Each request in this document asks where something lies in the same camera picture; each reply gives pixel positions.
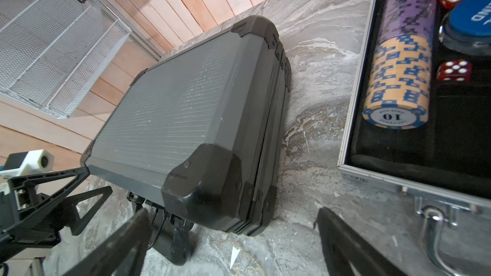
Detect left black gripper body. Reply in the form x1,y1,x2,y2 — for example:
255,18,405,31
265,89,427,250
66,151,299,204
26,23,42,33
1,192,61,264

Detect red die lower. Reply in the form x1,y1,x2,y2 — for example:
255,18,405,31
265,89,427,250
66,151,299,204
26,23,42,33
436,60,473,83

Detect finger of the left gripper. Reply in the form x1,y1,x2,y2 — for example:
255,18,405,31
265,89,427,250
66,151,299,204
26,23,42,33
57,186,113,236
8,167,90,222

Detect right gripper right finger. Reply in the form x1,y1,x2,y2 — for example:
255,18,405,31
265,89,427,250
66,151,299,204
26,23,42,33
315,207,405,275

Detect purple tan chip stack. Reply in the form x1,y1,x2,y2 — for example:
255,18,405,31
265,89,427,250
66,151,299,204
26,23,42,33
362,0,437,130

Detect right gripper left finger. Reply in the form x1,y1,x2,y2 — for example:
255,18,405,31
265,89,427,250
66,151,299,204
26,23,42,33
66,208,152,275

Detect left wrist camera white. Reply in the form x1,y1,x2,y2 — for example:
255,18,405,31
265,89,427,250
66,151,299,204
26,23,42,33
1,149,55,179

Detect silver aluminium poker case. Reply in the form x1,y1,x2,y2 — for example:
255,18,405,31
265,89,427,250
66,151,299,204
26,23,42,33
338,0,490,275

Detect blue dealer button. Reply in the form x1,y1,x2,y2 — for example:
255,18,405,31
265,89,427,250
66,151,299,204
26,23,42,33
439,0,490,56

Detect dark grey poker case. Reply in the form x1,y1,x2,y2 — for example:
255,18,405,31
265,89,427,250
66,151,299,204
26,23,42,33
79,15,293,267

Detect white mesh wall shelf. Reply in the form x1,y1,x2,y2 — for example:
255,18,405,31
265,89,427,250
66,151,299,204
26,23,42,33
1,0,131,119

